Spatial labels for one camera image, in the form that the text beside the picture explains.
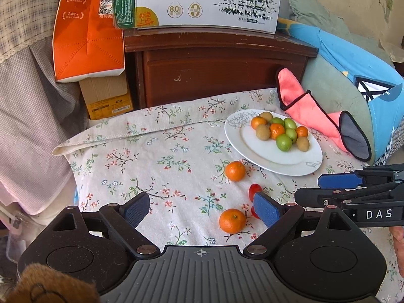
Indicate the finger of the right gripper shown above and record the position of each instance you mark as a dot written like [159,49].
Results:
[318,197]
[359,178]

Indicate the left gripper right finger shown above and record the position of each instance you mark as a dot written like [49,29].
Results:
[280,220]

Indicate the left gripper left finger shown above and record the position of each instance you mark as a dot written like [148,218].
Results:
[121,222]

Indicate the red cherry tomato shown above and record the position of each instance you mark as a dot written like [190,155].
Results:
[253,189]
[254,214]

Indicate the brown longan plate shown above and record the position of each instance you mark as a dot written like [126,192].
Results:
[267,116]
[303,144]

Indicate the green jujube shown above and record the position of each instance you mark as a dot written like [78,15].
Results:
[292,134]
[289,123]
[283,142]
[277,120]

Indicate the small mandarin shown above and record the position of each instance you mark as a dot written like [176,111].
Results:
[235,171]

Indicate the orange mandarin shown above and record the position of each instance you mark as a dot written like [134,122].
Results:
[276,130]

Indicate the brown longan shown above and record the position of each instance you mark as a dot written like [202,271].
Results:
[263,132]

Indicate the person right hand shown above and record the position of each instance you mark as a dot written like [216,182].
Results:
[397,233]

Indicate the green jujube front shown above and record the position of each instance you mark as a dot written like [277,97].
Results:
[292,134]

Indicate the floral tablecloth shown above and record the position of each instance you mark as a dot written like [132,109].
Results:
[177,154]

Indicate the brown longan back plate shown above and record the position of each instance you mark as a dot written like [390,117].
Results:
[267,116]

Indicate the mandarin back left plate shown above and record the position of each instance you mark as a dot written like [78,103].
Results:
[257,121]

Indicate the blue plush pillow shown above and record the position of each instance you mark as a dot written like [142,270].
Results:
[377,84]

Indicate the brown plush toy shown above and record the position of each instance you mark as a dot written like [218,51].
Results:
[39,283]

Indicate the cardboard box yellow label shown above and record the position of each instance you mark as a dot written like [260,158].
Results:
[106,97]

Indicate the checked curtain fabric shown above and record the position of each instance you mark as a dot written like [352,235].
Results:
[37,113]

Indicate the dark wooden cabinet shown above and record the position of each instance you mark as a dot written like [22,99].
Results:
[169,65]

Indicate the green cushion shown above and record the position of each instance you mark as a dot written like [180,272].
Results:
[313,13]

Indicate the orange paper bag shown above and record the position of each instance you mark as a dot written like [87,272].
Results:
[85,41]

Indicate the white milk carton box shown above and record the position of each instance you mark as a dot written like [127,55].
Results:
[255,15]

